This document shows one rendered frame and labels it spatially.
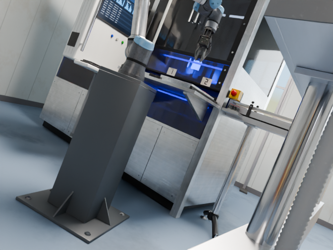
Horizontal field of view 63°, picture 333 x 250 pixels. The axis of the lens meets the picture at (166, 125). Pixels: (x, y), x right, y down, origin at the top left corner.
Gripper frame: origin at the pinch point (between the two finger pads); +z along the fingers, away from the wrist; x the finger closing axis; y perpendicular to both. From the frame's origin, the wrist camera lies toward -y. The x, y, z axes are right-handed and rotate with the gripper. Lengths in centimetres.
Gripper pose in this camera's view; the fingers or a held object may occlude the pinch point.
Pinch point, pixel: (198, 60)
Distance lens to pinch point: 182.7
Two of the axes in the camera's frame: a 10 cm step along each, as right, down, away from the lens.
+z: -3.8, 9.2, 0.4
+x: 9.0, 3.8, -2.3
